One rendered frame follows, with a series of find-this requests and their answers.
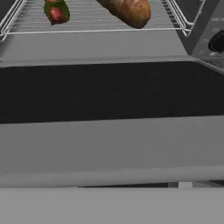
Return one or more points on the brown baguette bread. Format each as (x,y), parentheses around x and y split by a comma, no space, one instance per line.
(131,11)

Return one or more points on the toaster oven door, dark glass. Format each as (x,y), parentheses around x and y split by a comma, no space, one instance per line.
(110,90)

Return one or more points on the grey toaster oven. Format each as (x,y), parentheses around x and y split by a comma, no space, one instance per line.
(201,26)

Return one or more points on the kebab skewer, red and green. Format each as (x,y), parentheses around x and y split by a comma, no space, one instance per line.
(57,13)

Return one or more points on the black toaster oven timer knob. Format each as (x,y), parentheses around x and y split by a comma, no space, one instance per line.
(217,42)

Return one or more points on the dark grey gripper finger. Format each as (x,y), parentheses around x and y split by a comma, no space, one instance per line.
(185,184)

